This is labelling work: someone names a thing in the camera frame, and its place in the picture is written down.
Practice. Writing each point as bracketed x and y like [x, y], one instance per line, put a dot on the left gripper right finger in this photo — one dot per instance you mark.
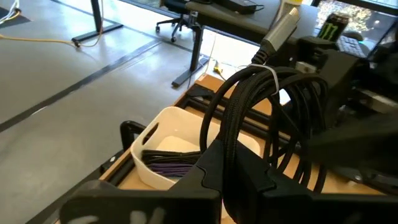
[311, 208]

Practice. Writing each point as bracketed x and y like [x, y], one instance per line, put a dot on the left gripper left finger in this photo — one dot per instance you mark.
[140, 202]

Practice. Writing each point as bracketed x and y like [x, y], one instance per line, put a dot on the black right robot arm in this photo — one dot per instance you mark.
[342, 68]

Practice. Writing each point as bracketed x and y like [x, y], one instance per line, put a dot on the white plastic bin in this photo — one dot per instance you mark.
[174, 124]

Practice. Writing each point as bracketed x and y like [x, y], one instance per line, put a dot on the yellow connector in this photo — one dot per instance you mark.
[218, 68]

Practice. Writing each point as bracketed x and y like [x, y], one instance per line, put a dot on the black keyboard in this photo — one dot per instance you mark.
[351, 46]

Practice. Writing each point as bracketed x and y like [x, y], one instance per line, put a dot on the black energy drink can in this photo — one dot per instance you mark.
[332, 28]

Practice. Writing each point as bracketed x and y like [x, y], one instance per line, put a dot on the black desk leg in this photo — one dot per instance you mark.
[96, 15]

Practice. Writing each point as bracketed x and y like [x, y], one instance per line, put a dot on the black desk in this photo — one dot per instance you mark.
[248, 25]

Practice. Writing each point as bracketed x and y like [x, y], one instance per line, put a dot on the black office chair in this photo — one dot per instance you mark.
[175, 6]

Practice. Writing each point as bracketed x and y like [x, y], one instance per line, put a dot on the black power adapter brick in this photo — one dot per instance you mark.
[239, 5]

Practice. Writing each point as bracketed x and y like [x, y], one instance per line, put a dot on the black aluminium table frame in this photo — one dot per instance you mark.
[194, 102]

